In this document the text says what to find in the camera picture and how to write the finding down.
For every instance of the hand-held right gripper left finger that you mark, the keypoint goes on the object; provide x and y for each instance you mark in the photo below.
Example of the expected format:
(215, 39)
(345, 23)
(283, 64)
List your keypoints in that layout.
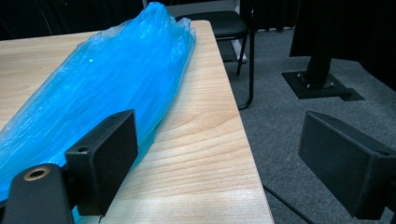
(102, 161)

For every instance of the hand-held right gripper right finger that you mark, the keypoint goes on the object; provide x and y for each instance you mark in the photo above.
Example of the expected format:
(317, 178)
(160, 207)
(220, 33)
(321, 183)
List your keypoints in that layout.
(345, 168)

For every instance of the blue plastic bag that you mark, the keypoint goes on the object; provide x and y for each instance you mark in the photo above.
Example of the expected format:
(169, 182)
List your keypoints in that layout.
(102, 84)

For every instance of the black metal stand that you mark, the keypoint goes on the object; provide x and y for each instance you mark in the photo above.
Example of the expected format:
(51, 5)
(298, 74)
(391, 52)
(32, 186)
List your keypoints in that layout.
(317, 84)

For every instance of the black curtain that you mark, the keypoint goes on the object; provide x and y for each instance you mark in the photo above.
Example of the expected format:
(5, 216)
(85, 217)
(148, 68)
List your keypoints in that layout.
(62, 15)
(367, 31)

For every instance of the black folding chair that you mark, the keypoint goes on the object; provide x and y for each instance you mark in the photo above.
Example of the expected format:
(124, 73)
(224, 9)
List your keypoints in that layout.
(218, 23)

